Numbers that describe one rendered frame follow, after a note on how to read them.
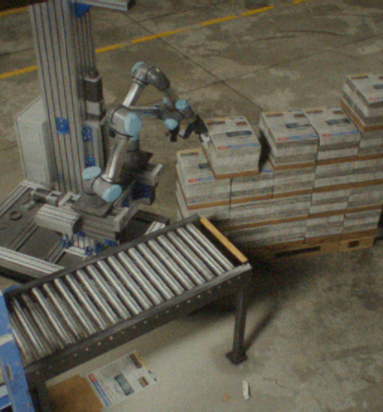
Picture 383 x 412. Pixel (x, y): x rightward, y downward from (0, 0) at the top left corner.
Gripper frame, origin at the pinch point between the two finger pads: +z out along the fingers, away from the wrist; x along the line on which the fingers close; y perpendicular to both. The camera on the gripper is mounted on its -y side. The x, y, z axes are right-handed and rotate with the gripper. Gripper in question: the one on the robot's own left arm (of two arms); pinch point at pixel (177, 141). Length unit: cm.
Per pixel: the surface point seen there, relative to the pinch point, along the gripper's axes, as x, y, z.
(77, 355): -83, -9, 159
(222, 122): 26.5, 20.8, 16.1
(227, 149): 22, 21, 46
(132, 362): -53, -85, 112
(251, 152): 37, 16, 47
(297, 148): 69, 14, 45
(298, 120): 77, 20, 23
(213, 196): 14.0, -16.0, 44.7
